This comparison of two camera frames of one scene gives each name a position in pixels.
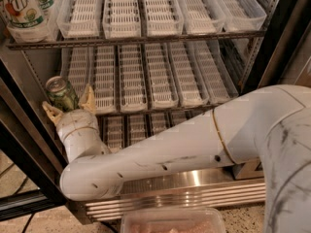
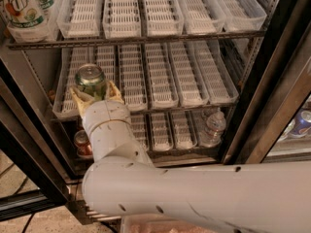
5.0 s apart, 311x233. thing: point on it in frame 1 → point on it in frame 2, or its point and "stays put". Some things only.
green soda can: x=61 y=93 → x=90 y=79
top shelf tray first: x=79 y=15 stays put
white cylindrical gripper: x=76 y=121 → x=105 y=114
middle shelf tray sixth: x=219 y=81 stays put
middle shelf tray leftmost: x=77 y=66 stays put
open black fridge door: x=31 y=152 stays put
